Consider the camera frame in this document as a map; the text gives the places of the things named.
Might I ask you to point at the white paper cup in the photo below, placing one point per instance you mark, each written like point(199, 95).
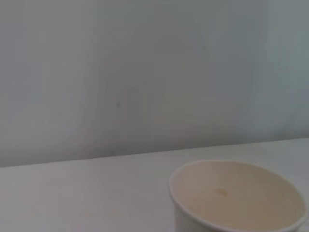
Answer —
point(231, 200)

